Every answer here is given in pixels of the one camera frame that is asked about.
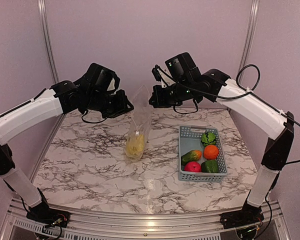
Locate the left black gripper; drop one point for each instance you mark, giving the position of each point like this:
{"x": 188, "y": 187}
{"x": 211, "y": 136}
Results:
{"x": 122, "y": 107}

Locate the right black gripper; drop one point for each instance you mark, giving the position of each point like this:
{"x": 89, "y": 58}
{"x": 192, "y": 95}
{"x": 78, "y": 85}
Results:
{"x": 159, "y": 100}

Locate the clear zip top bag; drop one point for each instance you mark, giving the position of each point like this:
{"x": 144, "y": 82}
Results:
{"x": 141, "y": 116}

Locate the yellow toy banana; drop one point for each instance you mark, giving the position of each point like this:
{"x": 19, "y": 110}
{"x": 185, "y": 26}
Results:
{"x": 129, "y": 151}

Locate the grey plastic basket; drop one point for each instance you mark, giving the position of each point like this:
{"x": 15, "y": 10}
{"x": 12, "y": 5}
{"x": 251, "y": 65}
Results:
{"x": 189, "y": 138}

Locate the yellow toy lemon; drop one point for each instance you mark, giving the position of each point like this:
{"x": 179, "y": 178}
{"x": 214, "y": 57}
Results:
{"x": 138, "y": 144}

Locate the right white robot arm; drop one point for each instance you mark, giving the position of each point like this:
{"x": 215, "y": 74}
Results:
{"x": 219, "y": 87}

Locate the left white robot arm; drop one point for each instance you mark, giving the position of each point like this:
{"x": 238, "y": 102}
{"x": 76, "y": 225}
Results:
{"x": 60, "y": 99}

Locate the green toy cabbage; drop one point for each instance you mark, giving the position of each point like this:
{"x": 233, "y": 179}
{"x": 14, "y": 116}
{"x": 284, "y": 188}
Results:
{"x": 208, "y": 138}

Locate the green orange toy cucumber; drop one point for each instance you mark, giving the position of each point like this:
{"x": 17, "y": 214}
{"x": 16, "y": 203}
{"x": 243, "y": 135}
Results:
{"x": 191, "y": 156}

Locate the orange toy orange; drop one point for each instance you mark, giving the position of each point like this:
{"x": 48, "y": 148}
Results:
{"x": 211, "y": 152}

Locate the red toy apple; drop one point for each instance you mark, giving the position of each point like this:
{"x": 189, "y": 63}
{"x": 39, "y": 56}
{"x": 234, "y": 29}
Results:
{"x": 193, "y": 166}

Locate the green toy bell pepper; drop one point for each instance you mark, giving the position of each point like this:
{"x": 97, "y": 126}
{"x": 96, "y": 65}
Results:
{"x": 210, "y": 166}

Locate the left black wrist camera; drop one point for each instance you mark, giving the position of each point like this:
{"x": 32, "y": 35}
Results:
{"x": 98, "y": 79}

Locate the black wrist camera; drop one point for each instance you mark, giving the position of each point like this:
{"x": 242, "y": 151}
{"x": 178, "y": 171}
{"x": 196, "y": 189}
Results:
{"x": 180, "y": 67}
{"x": 98, "y": 79}

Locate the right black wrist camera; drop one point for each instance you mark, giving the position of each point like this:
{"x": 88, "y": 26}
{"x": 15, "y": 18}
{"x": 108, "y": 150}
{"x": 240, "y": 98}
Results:
{"x": 180, "y": 67}

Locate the right aluminium frame post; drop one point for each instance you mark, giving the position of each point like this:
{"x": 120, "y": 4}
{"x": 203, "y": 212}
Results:
{"x": 250, "y": 33}

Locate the aluminium frame post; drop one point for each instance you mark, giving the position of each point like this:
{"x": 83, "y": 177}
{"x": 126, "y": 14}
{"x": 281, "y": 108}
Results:
{"x": 250, "y": 33}
{"x": 47, "y": 39}

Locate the left aluminium frame post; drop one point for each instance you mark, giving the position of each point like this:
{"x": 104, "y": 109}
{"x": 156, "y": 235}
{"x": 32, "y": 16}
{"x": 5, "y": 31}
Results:
{"x": 47, "y": 39}

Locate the front aluminium rail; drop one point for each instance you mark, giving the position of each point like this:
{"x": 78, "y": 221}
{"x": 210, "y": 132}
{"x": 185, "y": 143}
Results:
{"x": 98, "y": 225}

